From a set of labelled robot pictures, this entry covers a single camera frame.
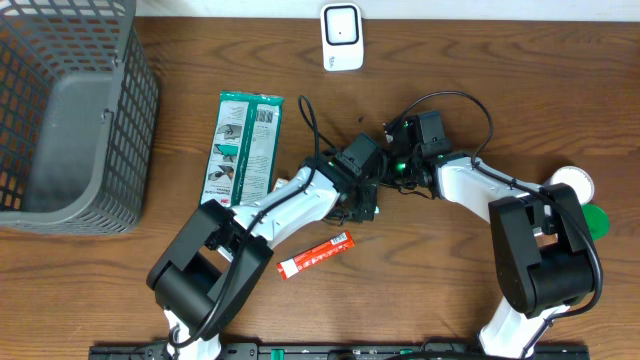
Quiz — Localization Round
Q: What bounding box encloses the red snack bar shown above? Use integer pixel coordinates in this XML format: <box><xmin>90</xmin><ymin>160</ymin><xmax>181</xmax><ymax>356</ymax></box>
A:
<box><xmin>277</xmin><ymin>231</ymin><xmax>355</xmax><ymax>280</ymax></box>

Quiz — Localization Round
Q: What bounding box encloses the grey plastic mesh basket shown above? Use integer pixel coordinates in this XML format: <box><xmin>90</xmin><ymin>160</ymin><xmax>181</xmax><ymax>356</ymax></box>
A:
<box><xmin>1</xmin><ymin>0</ymin><xmax>159</xmax><ymax>235</ymax></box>

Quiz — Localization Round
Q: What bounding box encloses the green white 3M package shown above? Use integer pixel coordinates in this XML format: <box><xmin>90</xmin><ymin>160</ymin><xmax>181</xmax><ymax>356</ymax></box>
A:
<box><xmin>200</xmin><ymin>91</ymin><xmax>284</xmax><ymax>207</ymax></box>

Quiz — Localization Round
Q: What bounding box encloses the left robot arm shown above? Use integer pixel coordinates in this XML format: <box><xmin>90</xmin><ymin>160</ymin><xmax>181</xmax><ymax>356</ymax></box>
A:
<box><xmin>146</xmin><ymin>134</ymin><xmax>388</xmax><ymax>359</ymax></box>

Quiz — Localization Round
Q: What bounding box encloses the green lid jar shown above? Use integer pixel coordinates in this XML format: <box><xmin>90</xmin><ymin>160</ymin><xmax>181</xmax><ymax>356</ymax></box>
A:
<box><xmin>582</xmin><ymin>204</ymin><xmax>610</xmax><ymax>241</ymax></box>

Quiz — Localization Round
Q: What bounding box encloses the white blue label jar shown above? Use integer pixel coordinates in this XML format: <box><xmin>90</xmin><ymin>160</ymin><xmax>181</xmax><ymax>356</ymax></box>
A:
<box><xmin>544</xmin><ymin>166</ymin><xmax>595</xmax><ymax>205</ymax></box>

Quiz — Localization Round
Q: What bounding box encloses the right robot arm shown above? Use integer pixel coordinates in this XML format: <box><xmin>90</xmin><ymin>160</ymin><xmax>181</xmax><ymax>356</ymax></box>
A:
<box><xmin>384</xmin><ymin>112</ymin><xmax>604</xmax><ymax>359</ymax></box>

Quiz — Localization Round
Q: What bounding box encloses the white barcode scanner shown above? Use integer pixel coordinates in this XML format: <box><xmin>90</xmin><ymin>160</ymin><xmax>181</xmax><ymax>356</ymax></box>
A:
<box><xmin>320</xmin><ymin>2</ymin><xmax>364</xmax><ymax>72</ymax></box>

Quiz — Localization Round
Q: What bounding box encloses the orange Kleenex tissue pack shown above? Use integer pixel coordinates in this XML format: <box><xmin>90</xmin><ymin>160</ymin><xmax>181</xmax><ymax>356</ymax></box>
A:
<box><xmin>273</xmin><ymin>178</ymin><xmax>289</xmax><ymax>191</ymax></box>

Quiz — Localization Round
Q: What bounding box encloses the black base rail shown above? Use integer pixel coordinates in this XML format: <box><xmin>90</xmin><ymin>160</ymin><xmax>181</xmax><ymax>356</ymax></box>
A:
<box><xmin>88</xmin><ymin>341</ymin><xmax>590</xmax><ymax>360</ymax></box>

